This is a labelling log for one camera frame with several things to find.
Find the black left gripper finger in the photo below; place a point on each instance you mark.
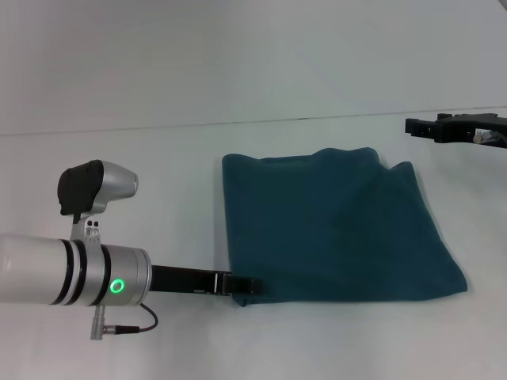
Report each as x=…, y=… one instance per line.
x=243, y=286

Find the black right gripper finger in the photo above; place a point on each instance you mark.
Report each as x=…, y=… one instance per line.
x=421, y=127

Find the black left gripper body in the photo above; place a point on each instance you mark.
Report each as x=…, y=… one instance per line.
x=182, y=281

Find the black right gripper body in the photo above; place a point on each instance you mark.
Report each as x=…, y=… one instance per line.
x=471, y=128

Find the teal FREE print T-shirt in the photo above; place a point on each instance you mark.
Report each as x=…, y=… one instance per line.
x=336, y=229

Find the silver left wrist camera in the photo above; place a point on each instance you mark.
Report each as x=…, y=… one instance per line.
x=95, y=186

